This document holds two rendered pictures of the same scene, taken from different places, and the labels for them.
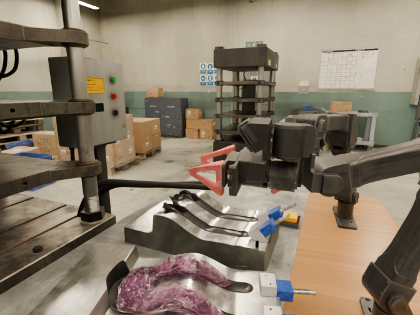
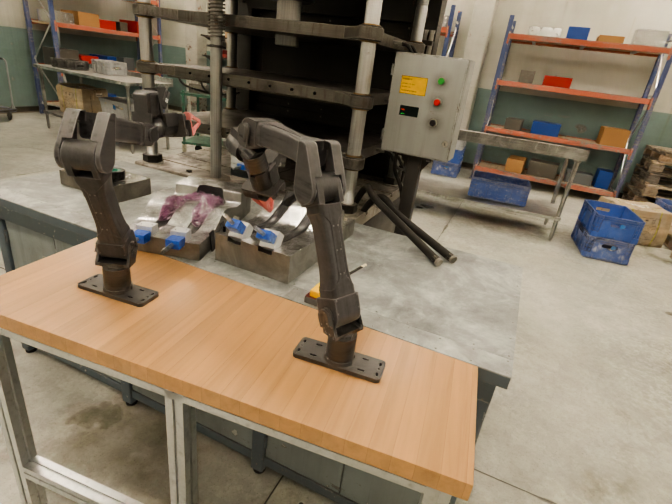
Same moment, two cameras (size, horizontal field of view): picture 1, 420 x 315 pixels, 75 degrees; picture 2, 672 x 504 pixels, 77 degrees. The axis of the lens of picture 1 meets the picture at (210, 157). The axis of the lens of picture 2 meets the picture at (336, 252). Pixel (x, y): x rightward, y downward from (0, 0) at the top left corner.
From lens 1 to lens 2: 1.68 m
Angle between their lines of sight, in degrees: 83
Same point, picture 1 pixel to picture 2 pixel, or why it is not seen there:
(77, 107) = (347, 100)
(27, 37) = (344, 35)
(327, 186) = not seen: hidden behind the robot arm
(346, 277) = (192, 301)
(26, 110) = (323, 95)
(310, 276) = (206, 282)
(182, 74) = not seen: outside the picture
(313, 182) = not seen: hidden behind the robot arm
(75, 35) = (359, 30)
